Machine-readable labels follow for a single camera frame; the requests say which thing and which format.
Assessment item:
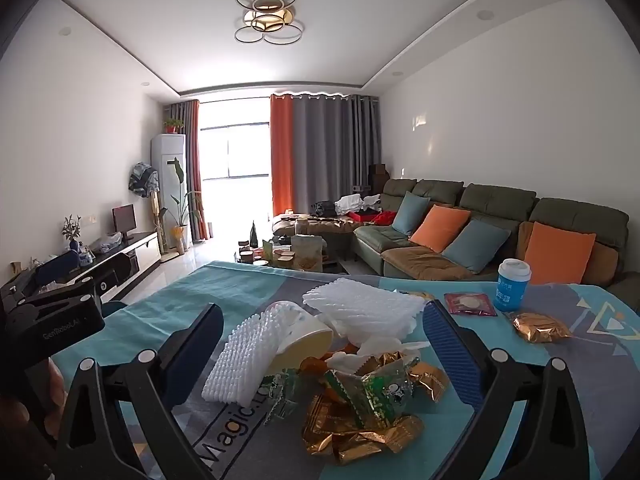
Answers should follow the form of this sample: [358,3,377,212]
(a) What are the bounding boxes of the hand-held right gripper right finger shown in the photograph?
[421,299,591,480]

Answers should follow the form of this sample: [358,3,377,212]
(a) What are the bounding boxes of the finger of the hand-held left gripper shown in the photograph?
[17,254,133,312]
[0,250,82,302]

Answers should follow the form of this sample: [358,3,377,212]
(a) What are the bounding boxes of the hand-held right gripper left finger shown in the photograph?
[52,302,226,480]

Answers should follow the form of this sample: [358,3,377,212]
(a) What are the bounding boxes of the white paper cup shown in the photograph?
[270,300,334,376]

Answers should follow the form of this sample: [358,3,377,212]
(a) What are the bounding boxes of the orange peel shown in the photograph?
[300,352,361,376]

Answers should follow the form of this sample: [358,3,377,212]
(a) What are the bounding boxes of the person's left hand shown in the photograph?
[47,357,69,413]

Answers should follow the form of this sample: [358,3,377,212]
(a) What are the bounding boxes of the small plant in blue vase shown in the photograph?
[61,215,82,253]

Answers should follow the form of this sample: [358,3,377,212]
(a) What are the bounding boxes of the white and black TV cabinet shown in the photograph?
[0,230,162,311]

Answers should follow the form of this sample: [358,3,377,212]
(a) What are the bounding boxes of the curved white foam net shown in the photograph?
[201,305,296,406]

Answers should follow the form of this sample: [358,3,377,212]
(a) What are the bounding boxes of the red snack packet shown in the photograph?
[444,292,498,317]

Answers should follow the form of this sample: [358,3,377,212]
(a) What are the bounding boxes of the black monitor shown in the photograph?
[111,204,137,241]

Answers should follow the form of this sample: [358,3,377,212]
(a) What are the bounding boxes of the white tissue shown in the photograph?
[320,312,431,376]

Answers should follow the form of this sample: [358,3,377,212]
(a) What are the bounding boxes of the tall leafy potted plant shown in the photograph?
[160,157,201,253]

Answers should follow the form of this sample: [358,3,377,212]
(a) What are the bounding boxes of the blue cup with white lid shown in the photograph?
[492,258,532,312]

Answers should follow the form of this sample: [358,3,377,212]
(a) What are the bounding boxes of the small green wrapper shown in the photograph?
[262,370,301,411]

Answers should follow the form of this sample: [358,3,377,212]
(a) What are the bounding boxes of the flat white foam net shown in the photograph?
[302,282,426,338]

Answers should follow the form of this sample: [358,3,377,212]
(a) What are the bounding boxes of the cloth-covered standing fan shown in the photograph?
[128,161,161,261]

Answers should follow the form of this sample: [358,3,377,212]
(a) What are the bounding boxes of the blue cushion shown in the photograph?
[391,191,431,236]
[442,220,512,274]

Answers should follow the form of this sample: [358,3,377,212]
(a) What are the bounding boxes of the group of glass jars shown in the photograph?
[237,242,296,267]

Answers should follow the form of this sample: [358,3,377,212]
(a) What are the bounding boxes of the orange cushion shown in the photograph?
[409,205,472,254]
[520,221,597,286]

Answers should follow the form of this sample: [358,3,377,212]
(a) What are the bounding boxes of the white standing air conditioner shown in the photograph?
[151,133,187,251]

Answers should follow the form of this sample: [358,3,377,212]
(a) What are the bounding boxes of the grey and orange curtain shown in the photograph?
[167,100,211,243]

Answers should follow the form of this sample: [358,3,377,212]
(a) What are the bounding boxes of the coffee table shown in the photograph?
[234,240,351,275]

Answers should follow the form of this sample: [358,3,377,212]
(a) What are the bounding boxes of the red cloth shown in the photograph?
[350,210,396,226]

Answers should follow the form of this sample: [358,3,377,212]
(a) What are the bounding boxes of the kraft snack bag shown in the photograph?
[291,234,328,271]

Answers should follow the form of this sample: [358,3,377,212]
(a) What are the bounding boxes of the green sofa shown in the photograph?
[270,177,640,293]

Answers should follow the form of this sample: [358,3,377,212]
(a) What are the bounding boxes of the pile of white clothes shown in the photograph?
[335,194,381,216]

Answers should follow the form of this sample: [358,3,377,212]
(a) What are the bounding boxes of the window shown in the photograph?
[199,99,273,241]

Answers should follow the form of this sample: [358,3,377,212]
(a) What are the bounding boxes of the brown boxes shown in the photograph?
[369,164,391,193]

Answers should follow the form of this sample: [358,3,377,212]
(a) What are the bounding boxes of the ring ceiling lamp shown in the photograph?
[234,0,304,45]

